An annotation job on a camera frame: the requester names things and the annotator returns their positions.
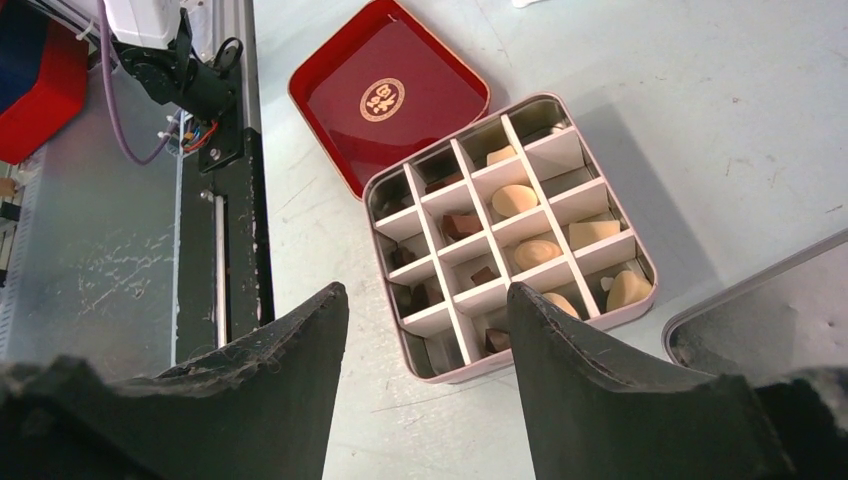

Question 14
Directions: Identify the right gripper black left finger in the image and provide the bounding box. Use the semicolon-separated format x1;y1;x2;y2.
1;282;349;479

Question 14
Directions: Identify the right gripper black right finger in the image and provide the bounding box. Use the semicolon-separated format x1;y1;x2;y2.
507;282;847;479

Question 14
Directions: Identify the white heart chocolate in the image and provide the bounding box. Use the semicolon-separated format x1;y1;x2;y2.
604;270;654;313

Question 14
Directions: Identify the white divided chocolate box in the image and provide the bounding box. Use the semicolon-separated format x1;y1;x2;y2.
363;93;658;384

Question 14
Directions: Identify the white oval chocolate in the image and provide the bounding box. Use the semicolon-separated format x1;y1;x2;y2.
513;239;563;271
491;184;539;218
543;292;581;320

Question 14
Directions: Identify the white cube chocolate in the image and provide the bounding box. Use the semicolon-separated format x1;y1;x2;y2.
486;145;516;166

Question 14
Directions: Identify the red plastic tray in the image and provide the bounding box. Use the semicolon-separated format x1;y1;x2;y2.
288;0;491;199

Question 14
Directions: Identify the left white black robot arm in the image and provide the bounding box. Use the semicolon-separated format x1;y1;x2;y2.
97;1;244;123

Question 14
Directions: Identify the dark chocolate piece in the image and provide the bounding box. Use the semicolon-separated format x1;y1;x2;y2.
410;283;444;314
484;328;512;354

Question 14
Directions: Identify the silver metal box lid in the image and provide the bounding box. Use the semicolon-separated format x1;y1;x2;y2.
663;231;847;378

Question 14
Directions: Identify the red blue object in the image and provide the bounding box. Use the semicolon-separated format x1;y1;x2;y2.
1;1;88;165

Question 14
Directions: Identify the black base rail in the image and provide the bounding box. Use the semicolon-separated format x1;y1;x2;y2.
173;66;276;366

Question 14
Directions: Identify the grey cable duct strip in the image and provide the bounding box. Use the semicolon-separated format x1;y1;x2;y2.
1;147;48;361

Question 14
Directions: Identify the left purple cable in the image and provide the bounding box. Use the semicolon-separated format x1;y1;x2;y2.
95;0;180;167

